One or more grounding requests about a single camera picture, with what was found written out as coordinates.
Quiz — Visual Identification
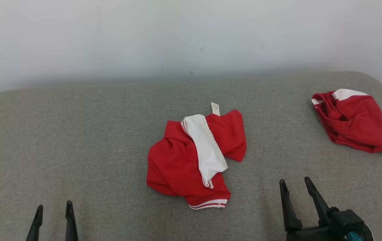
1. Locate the grey fabric sofa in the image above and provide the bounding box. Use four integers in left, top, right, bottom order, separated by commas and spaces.
0, 71, 382, 241

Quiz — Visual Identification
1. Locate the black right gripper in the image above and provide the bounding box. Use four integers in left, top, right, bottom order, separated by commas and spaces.
279, 176, 342, 241

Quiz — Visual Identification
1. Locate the red basketball jersey number 23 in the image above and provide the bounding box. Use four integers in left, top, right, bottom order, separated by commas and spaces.
146, 102, 247, 211

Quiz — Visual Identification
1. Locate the red shorts white side stripe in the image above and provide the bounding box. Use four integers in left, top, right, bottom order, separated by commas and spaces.
311, 89, 382, 154

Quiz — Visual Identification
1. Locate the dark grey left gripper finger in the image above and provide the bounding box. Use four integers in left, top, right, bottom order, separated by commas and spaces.
26, 205, 44, 241
65, 200, 79, 241

